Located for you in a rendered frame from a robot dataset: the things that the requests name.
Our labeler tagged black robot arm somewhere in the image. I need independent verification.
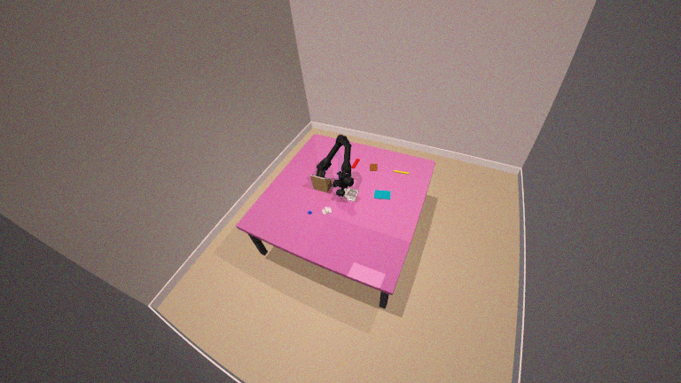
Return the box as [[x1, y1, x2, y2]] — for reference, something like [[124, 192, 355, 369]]
[[316, 135, 354, 187]]

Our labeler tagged teal flat square plate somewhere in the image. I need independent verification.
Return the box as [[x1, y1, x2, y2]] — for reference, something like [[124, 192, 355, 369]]
[[374, 190, 390, 200]]

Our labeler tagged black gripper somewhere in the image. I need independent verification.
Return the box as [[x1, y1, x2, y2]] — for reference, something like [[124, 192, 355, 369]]
[[336, 181, 348, 197]]

